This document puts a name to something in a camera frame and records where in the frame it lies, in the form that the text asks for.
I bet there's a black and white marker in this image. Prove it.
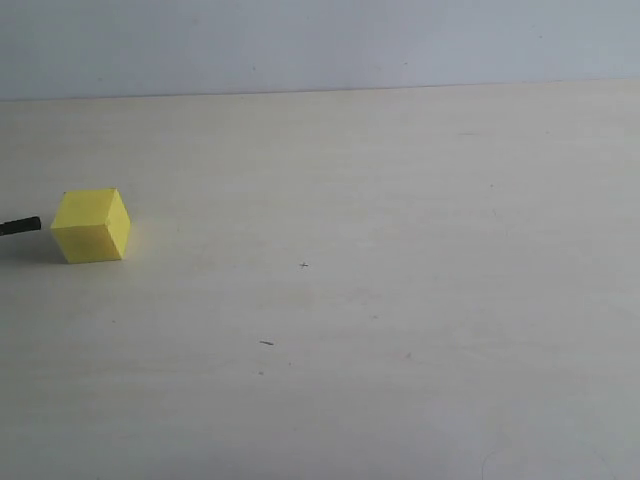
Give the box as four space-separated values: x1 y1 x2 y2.
0 216 42 236

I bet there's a yellow cube block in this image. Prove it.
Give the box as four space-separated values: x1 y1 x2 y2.
51 188 131 264

